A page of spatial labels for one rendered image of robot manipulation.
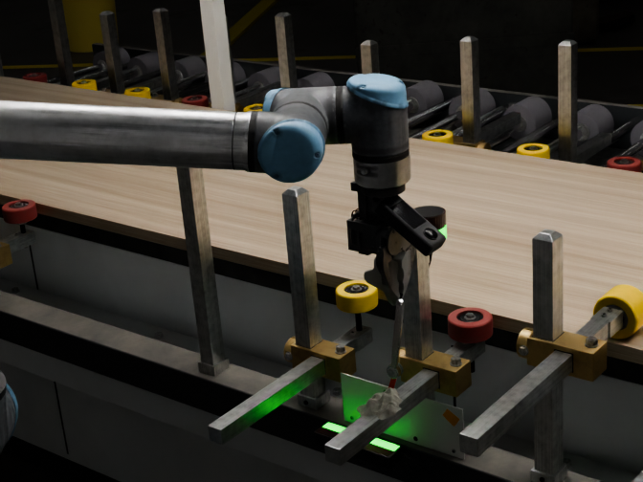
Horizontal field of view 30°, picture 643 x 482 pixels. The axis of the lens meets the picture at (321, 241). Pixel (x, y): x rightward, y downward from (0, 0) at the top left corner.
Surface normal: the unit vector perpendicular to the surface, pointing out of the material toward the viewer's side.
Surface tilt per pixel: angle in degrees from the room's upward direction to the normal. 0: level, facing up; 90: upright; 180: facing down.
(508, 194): 0
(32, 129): 70
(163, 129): 56
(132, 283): 90
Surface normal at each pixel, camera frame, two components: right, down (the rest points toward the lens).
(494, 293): -0.07, -0.92
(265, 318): -0.61, 0.34
